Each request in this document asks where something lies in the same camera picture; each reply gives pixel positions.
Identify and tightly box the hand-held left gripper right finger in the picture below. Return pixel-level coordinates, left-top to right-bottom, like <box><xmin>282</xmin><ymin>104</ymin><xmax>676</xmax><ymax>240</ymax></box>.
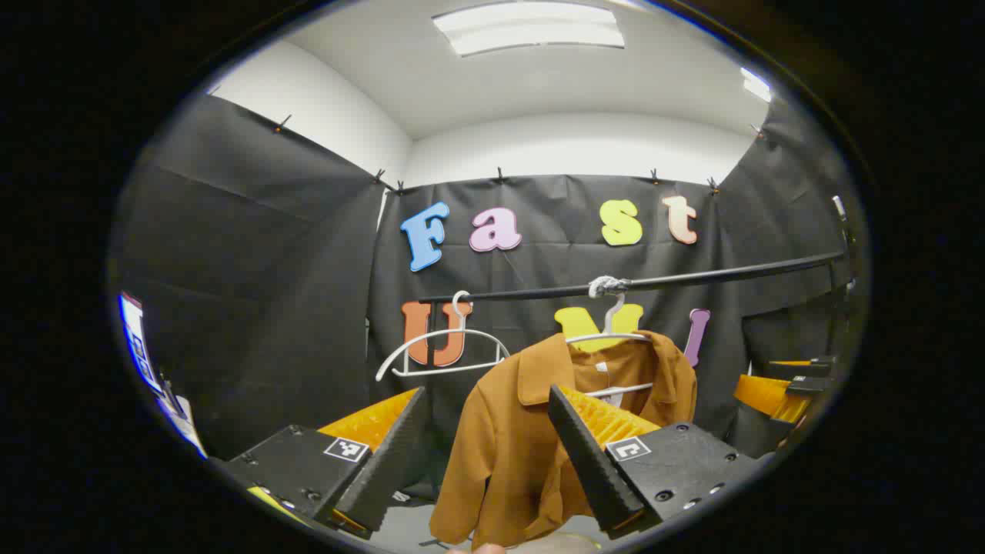
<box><xmin>546</xmin><ymin>385</ymin><xmax>764</xmax><ymax>539</ymax></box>

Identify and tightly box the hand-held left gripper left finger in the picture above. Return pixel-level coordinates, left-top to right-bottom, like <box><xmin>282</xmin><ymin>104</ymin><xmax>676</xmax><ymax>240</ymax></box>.
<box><xmin>219</xmin><ymin>386</ymin><xmax>429</xmax><ymax>539</ymax></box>

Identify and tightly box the brown shirt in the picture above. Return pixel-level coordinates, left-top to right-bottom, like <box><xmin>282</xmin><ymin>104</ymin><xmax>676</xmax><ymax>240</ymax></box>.
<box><xmin>429</xmin><ymin>331</ymin><xmax>699</xmax><ymax>549</ymax></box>

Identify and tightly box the black clothes rack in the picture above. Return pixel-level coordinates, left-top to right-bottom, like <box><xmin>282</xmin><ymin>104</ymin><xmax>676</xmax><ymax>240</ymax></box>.
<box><xmin>418</xmin><ymin>251</ymin><xmax>847</xmax><ymax>303</ymax></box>

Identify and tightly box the white plastic clothes hanger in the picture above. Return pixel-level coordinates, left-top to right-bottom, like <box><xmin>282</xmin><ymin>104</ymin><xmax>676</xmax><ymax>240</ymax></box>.
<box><xmin>566</xmin><ymin>292</ymin><xmax>655</xmax><ymax>399</ymax></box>
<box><xmin>375</xmin><ymin>290</ymin><xmax>511</xmax><ymax>382</ymax></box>

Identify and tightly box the black backdrop cloth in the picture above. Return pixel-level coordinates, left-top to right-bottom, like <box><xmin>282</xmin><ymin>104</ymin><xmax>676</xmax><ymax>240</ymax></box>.
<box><xmin>112</xmin><ymin>92</ymin><xmax>855</xmax><ymax>493</ymax></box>

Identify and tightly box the blue white printed board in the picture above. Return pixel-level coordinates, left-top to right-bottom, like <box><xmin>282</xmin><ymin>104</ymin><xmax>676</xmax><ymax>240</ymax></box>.
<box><xmin>118</xmin><ymin>291</ymin><xmax>207</xmax><ymax>456</ymax></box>

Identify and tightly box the small ceiling light panel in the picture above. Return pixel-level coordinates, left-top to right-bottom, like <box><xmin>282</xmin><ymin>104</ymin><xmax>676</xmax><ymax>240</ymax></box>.
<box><xmin>740</xmin><ymin>67</ymin><xmax>773</xmax><ymax>103</ymax></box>

